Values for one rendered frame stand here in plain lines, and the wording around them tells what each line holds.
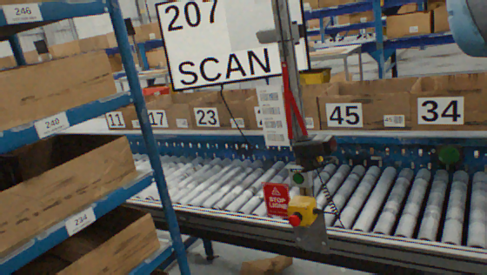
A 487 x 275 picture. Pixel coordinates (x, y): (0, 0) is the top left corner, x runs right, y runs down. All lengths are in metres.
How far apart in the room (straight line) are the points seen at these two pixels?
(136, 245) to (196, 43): 0.68
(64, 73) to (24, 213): 0.28
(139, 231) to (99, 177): 0.17
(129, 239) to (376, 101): 1.16
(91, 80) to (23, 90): 0.14
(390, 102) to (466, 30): 1.05
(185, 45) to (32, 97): 0.64
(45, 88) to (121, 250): 0.40
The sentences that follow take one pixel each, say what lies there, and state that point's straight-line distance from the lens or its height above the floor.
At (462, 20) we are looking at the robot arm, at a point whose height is 1.39.
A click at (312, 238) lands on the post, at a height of 0.72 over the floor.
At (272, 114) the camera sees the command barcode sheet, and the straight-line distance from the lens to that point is 1.18.
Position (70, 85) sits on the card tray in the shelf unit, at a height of 1.39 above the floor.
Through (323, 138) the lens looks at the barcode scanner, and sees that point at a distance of 1.09.
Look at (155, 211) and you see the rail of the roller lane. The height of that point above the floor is 0.72.
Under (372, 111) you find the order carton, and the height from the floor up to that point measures 0.97.
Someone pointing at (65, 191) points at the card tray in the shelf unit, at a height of 1.19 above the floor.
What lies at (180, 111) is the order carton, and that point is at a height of 1.00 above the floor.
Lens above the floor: 1.45
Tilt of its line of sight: 17 degrees down
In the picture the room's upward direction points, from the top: 11 degrees counter-clockwise
